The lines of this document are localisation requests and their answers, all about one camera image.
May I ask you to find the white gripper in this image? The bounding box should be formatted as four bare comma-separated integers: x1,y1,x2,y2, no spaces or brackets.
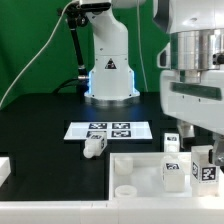
160,70,224,166

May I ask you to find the white square tabletop tray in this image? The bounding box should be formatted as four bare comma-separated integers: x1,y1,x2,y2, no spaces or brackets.
109,153,224,200

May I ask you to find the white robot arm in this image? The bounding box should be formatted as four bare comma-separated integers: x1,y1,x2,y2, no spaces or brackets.
153,0,224,166

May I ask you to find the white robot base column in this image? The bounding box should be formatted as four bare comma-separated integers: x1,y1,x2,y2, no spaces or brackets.
84,9,140,106

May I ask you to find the white L-shaped obstacle fence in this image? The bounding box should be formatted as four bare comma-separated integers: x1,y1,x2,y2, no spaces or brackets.
0,156,224,224

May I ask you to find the white sheet with tags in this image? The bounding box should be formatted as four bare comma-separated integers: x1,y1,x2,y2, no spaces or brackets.
64,121,152,140

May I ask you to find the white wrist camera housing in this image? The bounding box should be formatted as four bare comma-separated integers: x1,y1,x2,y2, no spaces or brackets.
157,44,171,69

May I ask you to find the black camera on stand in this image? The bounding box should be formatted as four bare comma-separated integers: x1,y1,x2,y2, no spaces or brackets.
57,0,113,94

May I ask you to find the white cable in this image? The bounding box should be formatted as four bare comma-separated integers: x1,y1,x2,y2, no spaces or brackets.
0,0,81,109

